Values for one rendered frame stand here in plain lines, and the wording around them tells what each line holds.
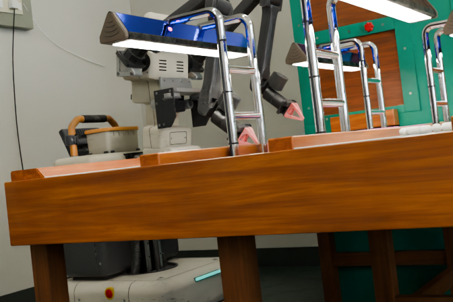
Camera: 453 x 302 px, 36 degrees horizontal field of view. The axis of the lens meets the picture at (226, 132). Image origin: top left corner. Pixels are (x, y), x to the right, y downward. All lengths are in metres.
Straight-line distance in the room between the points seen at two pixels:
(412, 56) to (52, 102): 2.29
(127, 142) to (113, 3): 2.01
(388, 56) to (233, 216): 1.92
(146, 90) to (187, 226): 1.62
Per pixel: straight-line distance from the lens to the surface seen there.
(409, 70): 3.16
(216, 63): 2.52
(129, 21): 1.72
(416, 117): 3.15
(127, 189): 1.56
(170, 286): 2.83
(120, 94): 4.95
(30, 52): 4.42
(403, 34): 3.18
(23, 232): 1.80
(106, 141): 3.15
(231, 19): 1.93
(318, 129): 1.63
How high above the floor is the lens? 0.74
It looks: 2 degrees up
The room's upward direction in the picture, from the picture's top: 7 degrees counter-clockwise
